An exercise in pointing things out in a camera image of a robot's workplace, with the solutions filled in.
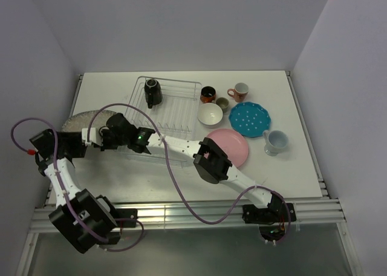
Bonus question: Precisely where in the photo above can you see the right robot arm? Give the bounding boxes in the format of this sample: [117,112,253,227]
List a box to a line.
[87,113,291,225]

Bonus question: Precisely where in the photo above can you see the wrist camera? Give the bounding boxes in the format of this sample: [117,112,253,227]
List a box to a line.
[81,128,102,146]
[27,149,40,165]

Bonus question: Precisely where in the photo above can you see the light blue footed cup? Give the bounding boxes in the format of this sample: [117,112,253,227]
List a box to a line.
[263,130,288,156]

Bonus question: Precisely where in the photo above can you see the black mug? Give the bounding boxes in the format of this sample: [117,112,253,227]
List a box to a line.
[144,79,163,109]

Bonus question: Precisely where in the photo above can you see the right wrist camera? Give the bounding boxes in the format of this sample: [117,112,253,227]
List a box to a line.
[81,128,102,146]

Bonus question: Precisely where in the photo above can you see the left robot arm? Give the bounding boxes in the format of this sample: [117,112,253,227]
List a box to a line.
[30,129,120,254]

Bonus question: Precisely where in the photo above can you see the pink plate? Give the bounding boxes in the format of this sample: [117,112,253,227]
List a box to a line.
[207,128,249,168]

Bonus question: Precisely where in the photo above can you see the blue polka dot plate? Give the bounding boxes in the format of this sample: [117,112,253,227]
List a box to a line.
[229,102,272,138]

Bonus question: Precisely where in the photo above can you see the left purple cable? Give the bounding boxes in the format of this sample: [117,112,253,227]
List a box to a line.
[10,117,145,253]

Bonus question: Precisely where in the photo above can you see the white bowl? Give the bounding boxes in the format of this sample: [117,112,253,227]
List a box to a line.
[197,103,223,128]

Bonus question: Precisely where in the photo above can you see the black and orange cup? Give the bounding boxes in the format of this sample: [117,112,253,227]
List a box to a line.
[200,86,216,104]

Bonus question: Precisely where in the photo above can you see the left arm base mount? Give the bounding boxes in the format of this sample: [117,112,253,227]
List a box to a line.
[108,208,138,245]

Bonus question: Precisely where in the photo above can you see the white wire dish rack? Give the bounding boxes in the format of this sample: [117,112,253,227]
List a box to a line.
[117,76,202,167]

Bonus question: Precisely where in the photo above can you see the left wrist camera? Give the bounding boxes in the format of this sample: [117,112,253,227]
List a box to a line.
[27,149,40,165]

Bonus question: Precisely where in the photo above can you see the small olive green cup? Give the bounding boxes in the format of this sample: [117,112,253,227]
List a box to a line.
[215,97,230,113]

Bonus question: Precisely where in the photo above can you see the speckled grey plate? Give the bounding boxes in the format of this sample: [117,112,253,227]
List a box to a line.
[61,110,116,133]

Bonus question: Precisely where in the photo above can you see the aluminium mounting rail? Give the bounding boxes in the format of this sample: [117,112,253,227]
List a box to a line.
[29,199,345,233]

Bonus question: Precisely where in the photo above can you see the pink mug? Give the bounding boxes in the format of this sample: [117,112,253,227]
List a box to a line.
[227,82,249,103]

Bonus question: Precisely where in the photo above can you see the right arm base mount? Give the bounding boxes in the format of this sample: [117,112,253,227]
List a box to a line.
[242,203,297,245]

